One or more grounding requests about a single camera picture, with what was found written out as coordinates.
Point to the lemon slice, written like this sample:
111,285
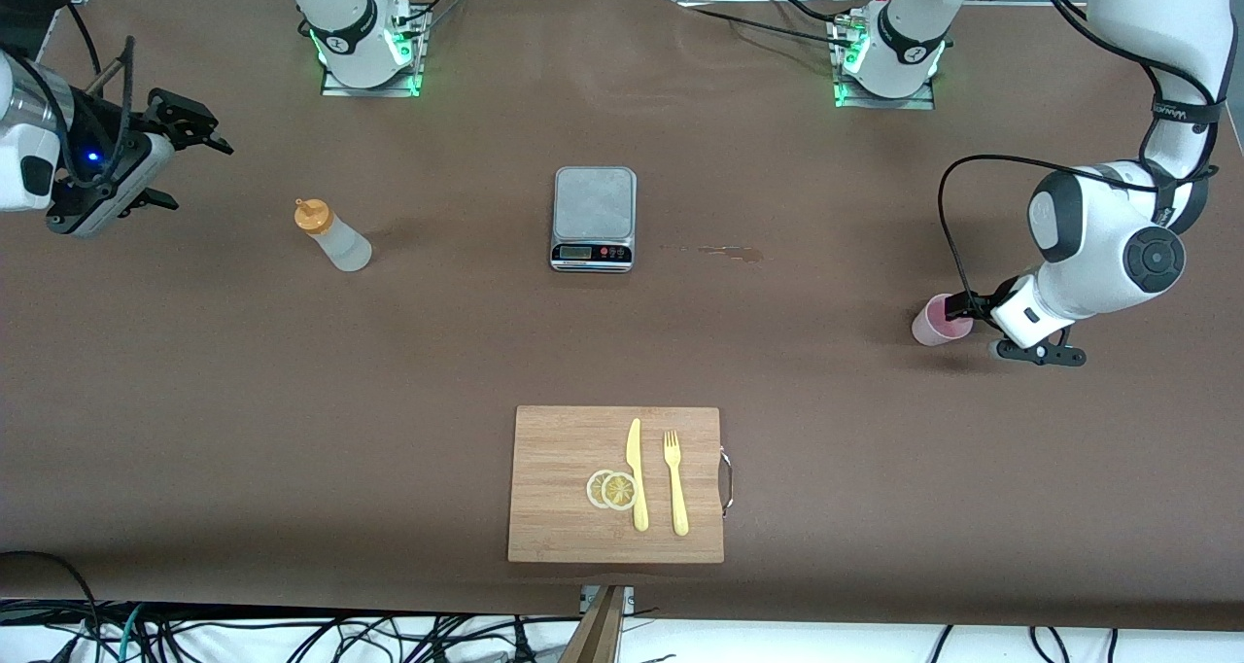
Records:
619,491
592,488

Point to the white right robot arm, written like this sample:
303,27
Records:
340,12

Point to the translucent sauce bottle orange cap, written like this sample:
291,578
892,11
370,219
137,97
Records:
345,245

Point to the wooden post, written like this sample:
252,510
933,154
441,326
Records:
598,639

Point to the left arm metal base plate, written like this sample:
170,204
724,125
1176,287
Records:
884,103

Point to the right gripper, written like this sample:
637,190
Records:
105,130

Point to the silver digital kitchen scale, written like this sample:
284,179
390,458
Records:
593,201

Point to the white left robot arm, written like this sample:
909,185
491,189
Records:
1098,226

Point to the yellow plastic fork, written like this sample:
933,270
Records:
678,507

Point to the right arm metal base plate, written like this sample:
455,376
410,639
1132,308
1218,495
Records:
369,91

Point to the small metal bracket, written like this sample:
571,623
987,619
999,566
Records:
630,600

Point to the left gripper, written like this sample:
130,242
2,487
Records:
975,304

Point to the wooden cutting board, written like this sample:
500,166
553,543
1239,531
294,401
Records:
564,507

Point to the pink plastic cup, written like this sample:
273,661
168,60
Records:
933,328

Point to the yellow plastic knife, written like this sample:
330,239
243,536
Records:
639,507

